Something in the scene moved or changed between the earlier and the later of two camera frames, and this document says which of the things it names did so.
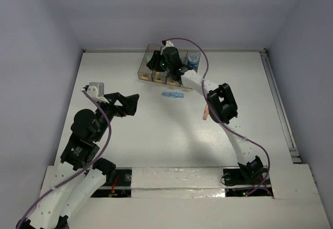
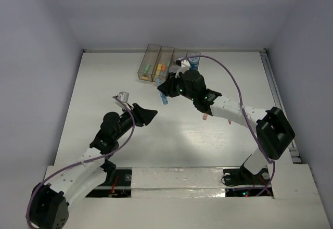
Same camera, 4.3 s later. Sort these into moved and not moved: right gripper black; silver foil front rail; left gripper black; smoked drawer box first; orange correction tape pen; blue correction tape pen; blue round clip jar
Moved: blue correction tape pen; left gripper black; right gripper black
Not moved: blue round clip jar; orange correction tape pen; silver foil front rail; smoked drawer box first
